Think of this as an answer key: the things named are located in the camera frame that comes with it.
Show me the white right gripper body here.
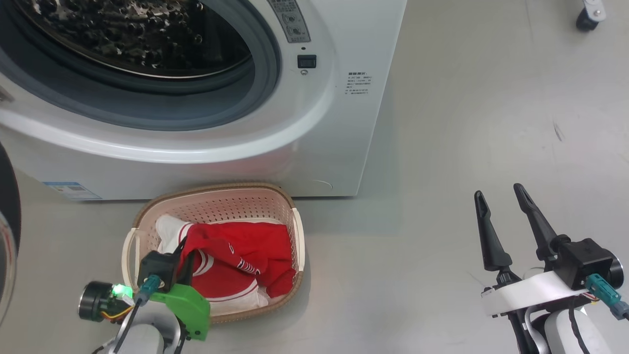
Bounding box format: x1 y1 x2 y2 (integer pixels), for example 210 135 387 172
482 269 598 318

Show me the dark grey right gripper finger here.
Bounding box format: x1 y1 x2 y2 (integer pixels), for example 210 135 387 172
513 183 561 262
474 191 513 272

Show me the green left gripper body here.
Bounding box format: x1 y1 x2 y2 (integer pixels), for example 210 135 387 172
79 281 211 341

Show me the red white garment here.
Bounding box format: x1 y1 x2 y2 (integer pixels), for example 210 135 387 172
156 214 297 316

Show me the black glass washing machine door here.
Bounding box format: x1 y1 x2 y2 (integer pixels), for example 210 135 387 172
0 143 22 326

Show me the cream laundry basket brown rim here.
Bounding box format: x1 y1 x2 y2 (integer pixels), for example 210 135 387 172
122 183 306 325

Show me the white washing machine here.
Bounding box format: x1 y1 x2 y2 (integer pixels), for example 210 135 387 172
0 0 407 201

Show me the blue energy label sticker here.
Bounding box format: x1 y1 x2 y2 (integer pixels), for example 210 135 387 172
43 182 103 201

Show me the grey leg with black caster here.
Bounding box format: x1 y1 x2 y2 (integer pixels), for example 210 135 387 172
576 0 607 32

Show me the teal left cable connector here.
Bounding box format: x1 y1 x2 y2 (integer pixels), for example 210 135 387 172
134 275 163 306

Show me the teal cable connector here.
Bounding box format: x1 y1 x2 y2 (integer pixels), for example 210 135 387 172
586 274 629 321
134 275 163 306

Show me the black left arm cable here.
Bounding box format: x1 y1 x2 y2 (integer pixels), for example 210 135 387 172
93 301 143 354

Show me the teal right cable connector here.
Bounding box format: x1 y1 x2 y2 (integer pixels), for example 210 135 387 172
586 274 629 321

